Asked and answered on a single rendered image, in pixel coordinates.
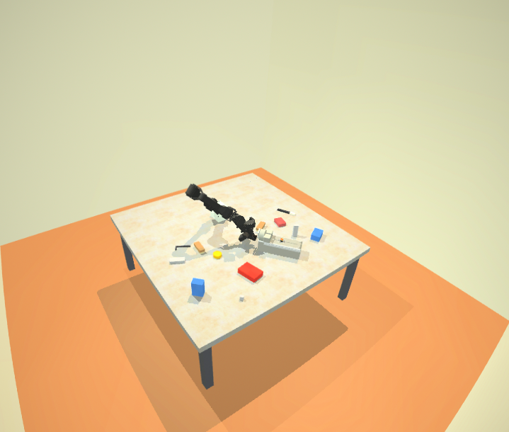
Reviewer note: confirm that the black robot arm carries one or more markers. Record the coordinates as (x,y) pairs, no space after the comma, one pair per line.
(211,204)

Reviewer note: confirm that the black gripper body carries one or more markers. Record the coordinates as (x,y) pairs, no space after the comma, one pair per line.
(245,233)

